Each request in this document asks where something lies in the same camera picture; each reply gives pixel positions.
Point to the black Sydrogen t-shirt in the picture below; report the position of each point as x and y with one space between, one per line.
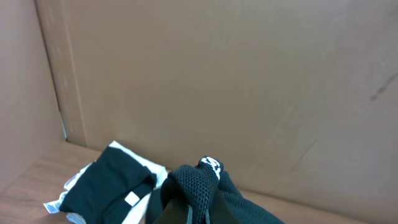
203 194

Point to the folded beige garment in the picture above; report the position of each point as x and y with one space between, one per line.
143 200

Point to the folded black garment on pile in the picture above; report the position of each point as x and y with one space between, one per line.
99 194

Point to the folded grey-white bottom garment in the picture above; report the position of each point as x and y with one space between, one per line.
54 206

